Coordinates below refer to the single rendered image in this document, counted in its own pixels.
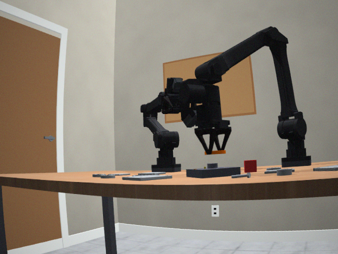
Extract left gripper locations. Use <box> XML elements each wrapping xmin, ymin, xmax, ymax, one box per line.
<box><xmin>194</xmin><ymin>102</ymin><xmax>232</xmax><ymax>155</ymax></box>

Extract red cube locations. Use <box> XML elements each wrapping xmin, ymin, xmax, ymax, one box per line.
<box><xmin>244</xmin><ymin>160</ymin><xmax>257</xmax><ymax>173</ymax></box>

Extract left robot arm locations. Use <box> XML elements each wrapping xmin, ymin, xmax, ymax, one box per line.
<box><xmin>179</xmin><ymin>26</ymin><xmax>311</xmax><ymax>162</ymax></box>

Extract grey short cylinder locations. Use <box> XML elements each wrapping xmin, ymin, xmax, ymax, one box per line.
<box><xmin>276</xmin><ymin>168</ymin><xmax>292</xmax><ymax>176</ymax></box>

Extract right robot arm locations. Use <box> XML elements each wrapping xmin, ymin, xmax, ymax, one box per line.
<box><xmin>140</xmin><ymin>77</ymin><xmax>183</xmax><ymax>168</ymax></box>

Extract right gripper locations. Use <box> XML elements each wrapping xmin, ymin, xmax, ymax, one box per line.
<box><xmin>161</xmin><ymin>96</ymin><xmax>197</xmax><ymax>114</ymax></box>

